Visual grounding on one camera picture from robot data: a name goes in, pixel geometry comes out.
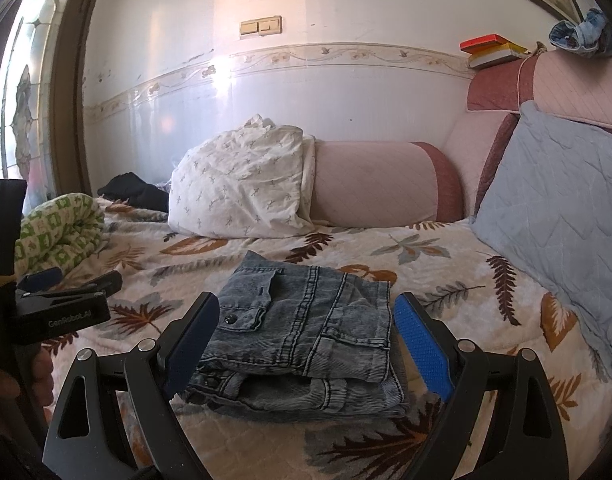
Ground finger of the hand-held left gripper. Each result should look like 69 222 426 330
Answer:
17 267 65 295
48 270 125 302

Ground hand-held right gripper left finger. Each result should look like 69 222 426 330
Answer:
43 291 221 480

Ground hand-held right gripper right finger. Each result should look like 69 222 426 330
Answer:
393 291 569 480

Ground blue denim pants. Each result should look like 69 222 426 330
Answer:
178 251 411 418

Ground person's left hand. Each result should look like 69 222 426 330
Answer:
0 344 55 411

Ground green white patterned quilt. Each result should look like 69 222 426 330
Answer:
13 192 107 279

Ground leaf print blanket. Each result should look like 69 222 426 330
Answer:
16 195 612 480

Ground black cloth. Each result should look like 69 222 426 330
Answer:
97 172 169 213

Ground stained glass window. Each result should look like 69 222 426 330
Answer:
0 0 71 202

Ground white patterned pillow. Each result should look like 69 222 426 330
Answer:
167 114 317 239

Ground pink maroon bolster cushion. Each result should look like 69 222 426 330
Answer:
310 141 465 227

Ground light blue quilted pillow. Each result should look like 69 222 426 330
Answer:
470 101 612 382

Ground cream book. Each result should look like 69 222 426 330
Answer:
468 51 527 69

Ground pink maroon padded headboard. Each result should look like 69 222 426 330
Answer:
443 52 612 221

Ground yellow book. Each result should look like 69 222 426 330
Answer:
466 42 529 60

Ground red book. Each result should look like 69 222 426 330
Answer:
460 34 507 54

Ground crumpled denim cloth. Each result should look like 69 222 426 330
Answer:
549 8 612 57

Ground beige cord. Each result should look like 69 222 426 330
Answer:
516 41 547 103

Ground beige wall switch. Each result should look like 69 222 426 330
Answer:
239 15 283 37

